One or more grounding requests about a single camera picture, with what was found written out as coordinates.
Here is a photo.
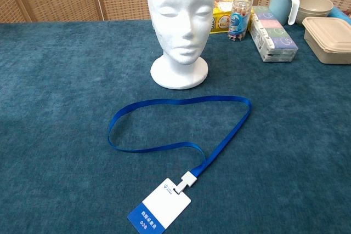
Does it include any blue lanyard with badge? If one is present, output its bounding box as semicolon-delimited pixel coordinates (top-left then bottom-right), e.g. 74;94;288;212
108;95;252;234

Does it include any white foam mannequin head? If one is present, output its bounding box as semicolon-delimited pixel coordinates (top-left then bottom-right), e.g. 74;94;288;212
146;0;216;90

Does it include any yellow biscuit box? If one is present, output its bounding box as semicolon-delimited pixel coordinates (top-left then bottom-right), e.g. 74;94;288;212
210;0;254;35

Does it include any clear jar of crayons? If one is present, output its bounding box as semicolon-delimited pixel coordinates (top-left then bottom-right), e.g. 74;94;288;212
227;0;253;42

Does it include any pastel tissue multipack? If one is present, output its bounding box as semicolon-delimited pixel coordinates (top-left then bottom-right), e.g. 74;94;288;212
248;5;299;62

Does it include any teal table cloth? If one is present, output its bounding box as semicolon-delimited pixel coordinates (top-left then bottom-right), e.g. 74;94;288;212
0;20;351;234

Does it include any beige lidded lunch box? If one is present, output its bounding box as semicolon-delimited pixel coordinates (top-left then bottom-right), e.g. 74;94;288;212
302;16;351;65

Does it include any beige bowl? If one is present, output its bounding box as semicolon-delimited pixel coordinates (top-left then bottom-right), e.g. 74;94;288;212
295;0;335;24

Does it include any blue cylindrical tube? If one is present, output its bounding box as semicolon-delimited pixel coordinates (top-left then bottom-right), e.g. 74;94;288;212
329;8;351;25

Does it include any light blue mug white handle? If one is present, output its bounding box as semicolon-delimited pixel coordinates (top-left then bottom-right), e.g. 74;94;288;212
268;0;300;26

